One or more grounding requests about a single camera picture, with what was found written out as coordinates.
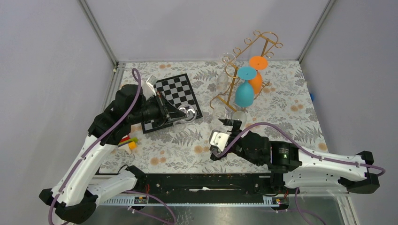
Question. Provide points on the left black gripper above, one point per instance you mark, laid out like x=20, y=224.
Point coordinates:
x=164, y=117

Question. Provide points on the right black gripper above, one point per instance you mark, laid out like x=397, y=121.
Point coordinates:
x=235, y=123

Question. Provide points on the tall clear flute glass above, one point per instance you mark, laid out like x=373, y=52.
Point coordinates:
x=190, y=115

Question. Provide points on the teal wine glass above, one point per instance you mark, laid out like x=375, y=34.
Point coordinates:
x=244, y=96

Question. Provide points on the orange wine glass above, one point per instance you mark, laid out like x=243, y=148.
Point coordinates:
x=258, y=63

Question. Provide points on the clear champagne flute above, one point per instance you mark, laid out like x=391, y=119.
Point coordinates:
x=223, y=79

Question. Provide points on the round clear wine glass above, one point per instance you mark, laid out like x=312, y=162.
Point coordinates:
x=240, y=116

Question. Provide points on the short clear glass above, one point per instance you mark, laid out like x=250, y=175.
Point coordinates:
x=219, y=113

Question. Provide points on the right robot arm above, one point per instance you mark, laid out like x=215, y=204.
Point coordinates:
x=293, y=166

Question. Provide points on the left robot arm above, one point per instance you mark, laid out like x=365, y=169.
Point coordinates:
x=73, y=199

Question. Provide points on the black white chessboard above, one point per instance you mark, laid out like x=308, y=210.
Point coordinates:
x=178, y=91

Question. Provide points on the floral table mat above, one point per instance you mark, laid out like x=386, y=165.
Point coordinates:
x=285, y=102

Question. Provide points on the colourful toy block house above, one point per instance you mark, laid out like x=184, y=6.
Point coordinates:
x=128, y=144

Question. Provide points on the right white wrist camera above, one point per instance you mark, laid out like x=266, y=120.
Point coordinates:
x=219, y=140

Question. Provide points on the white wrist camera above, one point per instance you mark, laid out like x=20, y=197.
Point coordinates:
x=148, y=87
x=219, y=140

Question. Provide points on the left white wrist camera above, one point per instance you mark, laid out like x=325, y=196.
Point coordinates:
x=148, y=87

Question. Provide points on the gold wire glass rack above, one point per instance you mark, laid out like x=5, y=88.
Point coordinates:
x=241, y=82

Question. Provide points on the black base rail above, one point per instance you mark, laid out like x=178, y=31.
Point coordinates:
x=215, y=188

